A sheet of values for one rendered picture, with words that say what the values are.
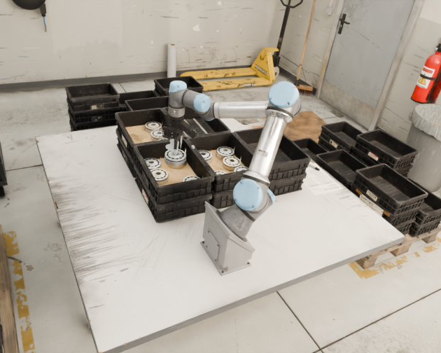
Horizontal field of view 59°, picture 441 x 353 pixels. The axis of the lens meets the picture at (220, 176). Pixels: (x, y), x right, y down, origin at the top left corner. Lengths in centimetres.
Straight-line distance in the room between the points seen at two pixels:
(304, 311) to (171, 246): 111
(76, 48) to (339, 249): 397
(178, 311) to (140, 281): 22
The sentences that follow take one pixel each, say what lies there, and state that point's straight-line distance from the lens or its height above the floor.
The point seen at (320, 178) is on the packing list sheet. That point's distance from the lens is 252.
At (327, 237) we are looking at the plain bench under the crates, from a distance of 210.
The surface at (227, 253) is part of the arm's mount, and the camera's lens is 169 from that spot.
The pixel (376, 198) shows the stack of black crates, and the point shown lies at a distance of 286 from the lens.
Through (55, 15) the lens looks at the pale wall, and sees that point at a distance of 500.
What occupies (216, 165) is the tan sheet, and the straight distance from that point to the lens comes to 220.
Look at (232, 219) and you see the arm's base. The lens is 167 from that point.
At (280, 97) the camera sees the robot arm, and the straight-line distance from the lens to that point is 160.
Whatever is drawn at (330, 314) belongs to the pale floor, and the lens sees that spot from 270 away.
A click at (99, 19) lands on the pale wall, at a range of 510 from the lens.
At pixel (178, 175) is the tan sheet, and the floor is 83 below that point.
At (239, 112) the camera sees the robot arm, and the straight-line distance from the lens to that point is 180.
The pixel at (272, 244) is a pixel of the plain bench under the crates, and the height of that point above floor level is 70.
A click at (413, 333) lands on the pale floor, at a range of 286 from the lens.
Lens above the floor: 203
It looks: 35 degrees down
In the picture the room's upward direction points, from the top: 8 degrees clockwise
